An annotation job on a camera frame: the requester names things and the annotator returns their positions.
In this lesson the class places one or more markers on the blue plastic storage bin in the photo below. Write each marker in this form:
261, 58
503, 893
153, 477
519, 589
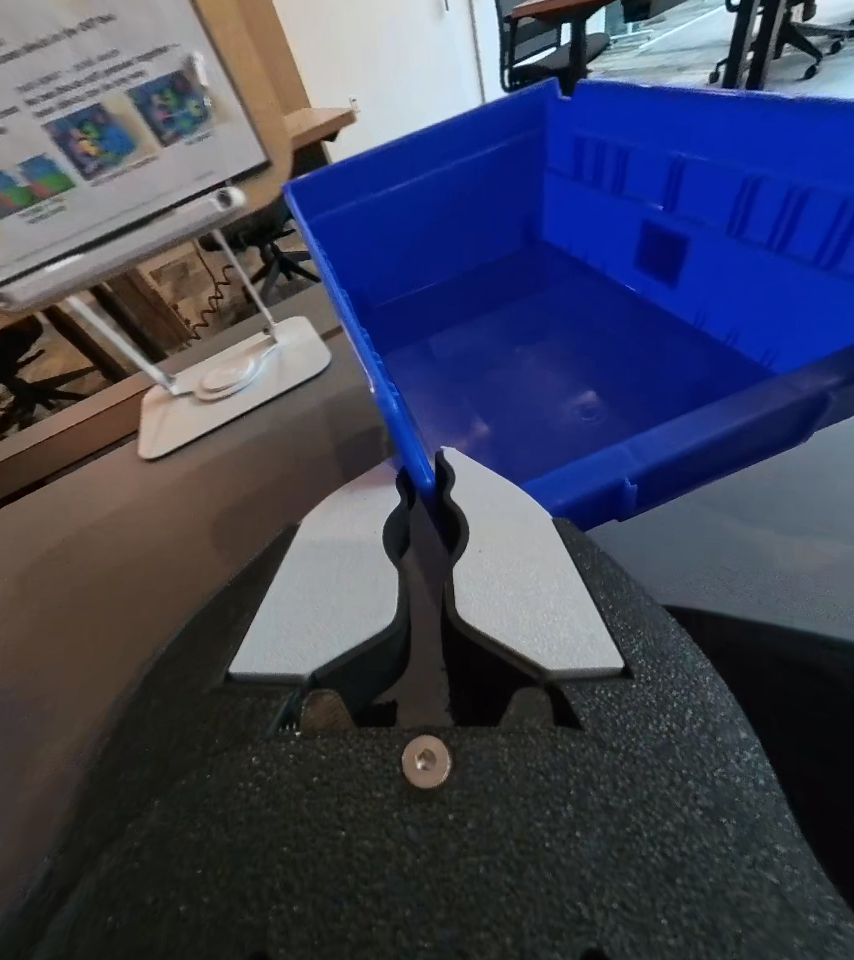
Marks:
547, 360

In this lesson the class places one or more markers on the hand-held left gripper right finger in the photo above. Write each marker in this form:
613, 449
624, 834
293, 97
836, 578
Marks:
532, 593

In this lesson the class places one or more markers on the black office chair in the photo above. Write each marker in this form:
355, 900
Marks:
280, 248
779, 38
7, 375
547, 45

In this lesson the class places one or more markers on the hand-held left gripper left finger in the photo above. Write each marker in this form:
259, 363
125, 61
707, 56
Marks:
322, 593

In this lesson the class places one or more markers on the printed instruction sheet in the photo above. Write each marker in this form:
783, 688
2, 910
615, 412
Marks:
82, 120

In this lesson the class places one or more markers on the wooden background desk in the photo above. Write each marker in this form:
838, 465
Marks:
322, 123

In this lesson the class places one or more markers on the wooden desk leg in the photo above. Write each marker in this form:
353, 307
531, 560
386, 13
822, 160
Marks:
142, 315

